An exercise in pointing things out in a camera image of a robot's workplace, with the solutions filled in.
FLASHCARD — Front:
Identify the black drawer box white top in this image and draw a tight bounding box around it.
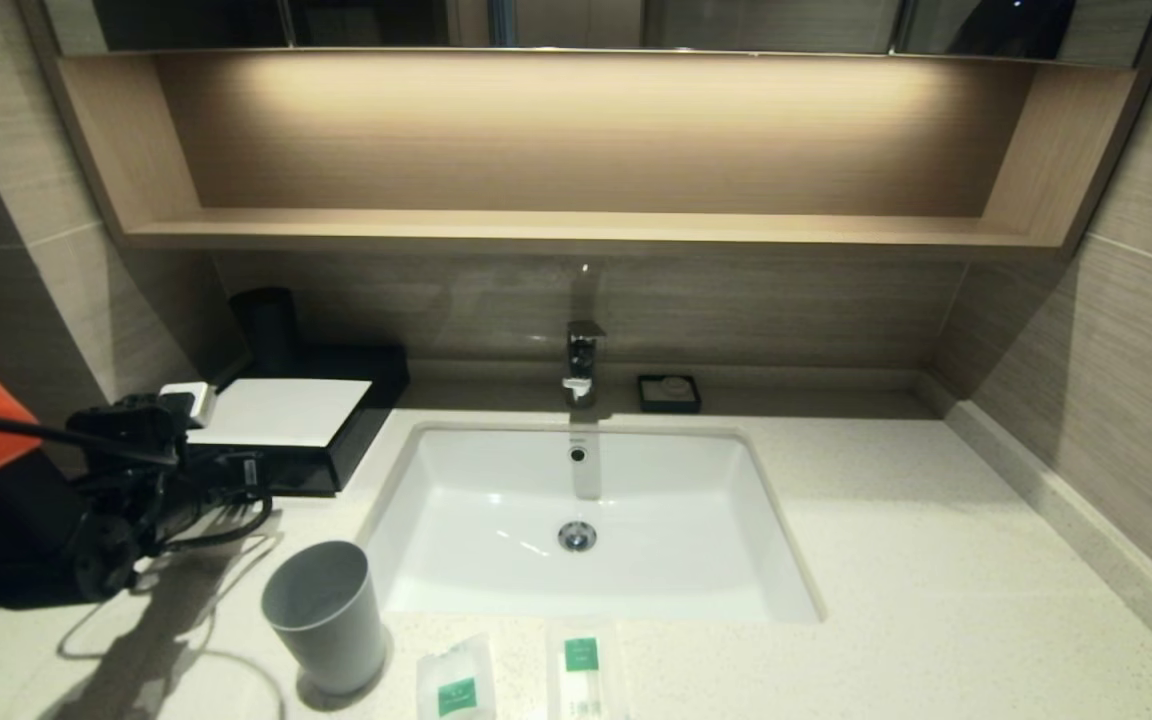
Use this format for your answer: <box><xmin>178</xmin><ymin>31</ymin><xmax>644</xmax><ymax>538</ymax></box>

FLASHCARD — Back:
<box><xmin>186</xmin><ymin>345</ymin><xmax>412</xmax><ymax>496</ymax></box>

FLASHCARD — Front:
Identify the white ceramic sink basin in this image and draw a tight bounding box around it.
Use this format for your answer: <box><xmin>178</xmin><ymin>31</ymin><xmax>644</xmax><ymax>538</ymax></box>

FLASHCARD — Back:
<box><xmin>361</xmin><ymin>422</ymin><xmax>825</xmax><ymax>623</ymax></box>

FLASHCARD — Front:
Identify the chrome faucet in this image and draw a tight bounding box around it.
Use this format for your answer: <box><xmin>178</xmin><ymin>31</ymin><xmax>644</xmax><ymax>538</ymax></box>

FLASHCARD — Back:
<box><xmin>563</xmin><ymin>320</ymin><xmax>609</xmax><ymax>409</ymax></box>

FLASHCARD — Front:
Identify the wooden wall shelf niche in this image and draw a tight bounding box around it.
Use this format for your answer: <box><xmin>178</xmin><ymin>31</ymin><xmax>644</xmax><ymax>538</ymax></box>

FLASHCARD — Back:
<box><xmin>21</xmin><ymin>48</ymin><xmax>1152</xmax><ymax>263</ymax></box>

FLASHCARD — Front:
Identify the white sachet green label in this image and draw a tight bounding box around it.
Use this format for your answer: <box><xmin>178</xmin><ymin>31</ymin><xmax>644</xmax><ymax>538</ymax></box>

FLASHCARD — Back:
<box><xmin>416</xmin><ymin>633</ymin><xmax>497</xmax><ymax>720</ymax></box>
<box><xmin>547</xmin><ymin>620</ymin><xmax>629</xmax><ymax>720</ymax></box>

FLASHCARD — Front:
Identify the mirror cabinet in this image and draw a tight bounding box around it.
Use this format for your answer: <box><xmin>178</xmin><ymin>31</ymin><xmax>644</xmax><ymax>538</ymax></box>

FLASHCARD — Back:
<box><xmin>41</xmin><ymin>0</ymin><xmax>1152</xmax><ymax>69</ymax></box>

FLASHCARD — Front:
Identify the black soap dish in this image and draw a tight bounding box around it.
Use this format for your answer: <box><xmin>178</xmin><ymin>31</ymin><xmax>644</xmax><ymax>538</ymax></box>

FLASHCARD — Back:
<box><xmin>637</xmin><ymin>374</ymin><xmax>702</xmax><ymax>415</ymax></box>

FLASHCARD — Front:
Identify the grey plastic cup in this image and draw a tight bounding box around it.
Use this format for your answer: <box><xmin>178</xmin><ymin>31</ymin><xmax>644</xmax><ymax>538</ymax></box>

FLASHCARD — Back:
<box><xmin>261</xmin><ymin>541</ymin><xmax>389</xmax><ymax>696</ymax></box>

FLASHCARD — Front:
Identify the black cup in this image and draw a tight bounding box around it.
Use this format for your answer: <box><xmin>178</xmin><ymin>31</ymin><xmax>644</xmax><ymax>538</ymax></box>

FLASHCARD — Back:
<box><xmin>229</xmin><ymin>287</ymin><xmax>302</xmax><ymax>378</ymax></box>

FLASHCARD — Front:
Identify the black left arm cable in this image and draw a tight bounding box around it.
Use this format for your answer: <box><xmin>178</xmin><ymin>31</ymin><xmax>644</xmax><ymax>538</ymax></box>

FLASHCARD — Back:
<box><xmin>0</xmin><ymin>410</ymin><xmax>275</xmax><ymax>553</ymax></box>

